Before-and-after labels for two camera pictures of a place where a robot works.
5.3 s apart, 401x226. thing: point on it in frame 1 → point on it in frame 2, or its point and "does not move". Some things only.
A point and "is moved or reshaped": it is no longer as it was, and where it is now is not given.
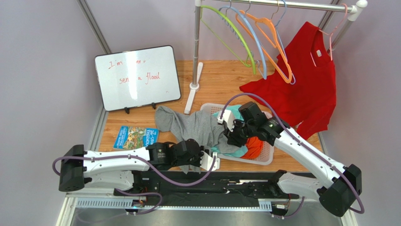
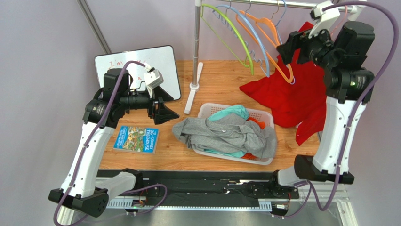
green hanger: (221, 12) does not move
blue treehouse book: (131, 138) does not move
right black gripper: (235, 137) → (296, 42)
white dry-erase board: (138, 77) does not move
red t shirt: (302, 92) does not move
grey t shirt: (202, 126) is moved or reshaped
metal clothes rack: (355, 11) does not move
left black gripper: (198, 163) → (162, 114)
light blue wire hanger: (284, 5) does not move
